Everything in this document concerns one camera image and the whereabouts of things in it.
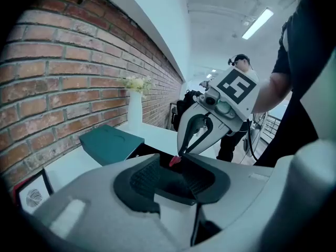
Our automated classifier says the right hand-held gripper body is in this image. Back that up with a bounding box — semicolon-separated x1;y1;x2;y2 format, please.
196;67;261;137

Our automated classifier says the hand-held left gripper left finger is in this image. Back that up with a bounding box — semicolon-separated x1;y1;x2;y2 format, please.
33;153;185;249

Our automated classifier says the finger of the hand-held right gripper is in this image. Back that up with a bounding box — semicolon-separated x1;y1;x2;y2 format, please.
184;113;232;155
176;104;209;156

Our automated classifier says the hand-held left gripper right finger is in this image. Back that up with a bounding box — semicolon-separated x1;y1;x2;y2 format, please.
183;153;274;247

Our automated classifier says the person's right forearm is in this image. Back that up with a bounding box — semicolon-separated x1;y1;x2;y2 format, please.
251;71;293;115

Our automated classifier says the dark teal book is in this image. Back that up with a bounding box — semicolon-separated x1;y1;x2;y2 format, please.
79;124;146;167

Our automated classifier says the black office chair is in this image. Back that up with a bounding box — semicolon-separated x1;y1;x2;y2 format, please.
171;89;201;131

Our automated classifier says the white table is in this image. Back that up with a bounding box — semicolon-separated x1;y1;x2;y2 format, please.
43;121;219;184

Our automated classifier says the white vase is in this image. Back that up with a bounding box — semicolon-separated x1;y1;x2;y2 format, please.
127;89;143;131

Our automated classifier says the pale yellow flower bouquet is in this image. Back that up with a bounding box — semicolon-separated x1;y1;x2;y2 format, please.
119;75;154;100

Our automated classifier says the person's black clothing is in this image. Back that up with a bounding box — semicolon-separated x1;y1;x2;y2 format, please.
253;0;325;168

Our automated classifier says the ceiling tube light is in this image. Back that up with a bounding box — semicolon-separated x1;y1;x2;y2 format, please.
241;7;275;40

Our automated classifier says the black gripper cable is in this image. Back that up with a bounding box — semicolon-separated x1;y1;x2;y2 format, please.
245;119;260;163

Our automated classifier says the black picture frame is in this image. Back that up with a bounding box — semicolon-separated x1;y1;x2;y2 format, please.
14;167;55;215

